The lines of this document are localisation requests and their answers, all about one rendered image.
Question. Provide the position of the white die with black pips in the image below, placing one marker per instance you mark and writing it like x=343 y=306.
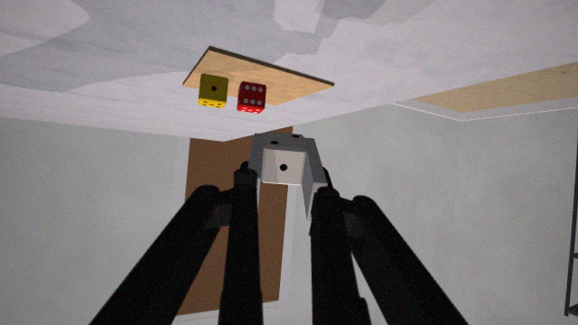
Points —
x=283 y=158

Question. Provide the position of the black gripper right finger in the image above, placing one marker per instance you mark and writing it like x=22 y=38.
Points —
x=404 y=290

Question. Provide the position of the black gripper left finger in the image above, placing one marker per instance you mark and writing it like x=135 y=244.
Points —
x=154 y=290

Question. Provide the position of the yellow die with black pips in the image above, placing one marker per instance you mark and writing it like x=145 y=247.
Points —
x=213 y=91

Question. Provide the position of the tan mat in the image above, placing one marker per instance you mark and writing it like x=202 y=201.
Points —
x=282 y=85

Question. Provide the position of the red die with white pips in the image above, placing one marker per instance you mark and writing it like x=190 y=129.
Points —
x=251 y=97

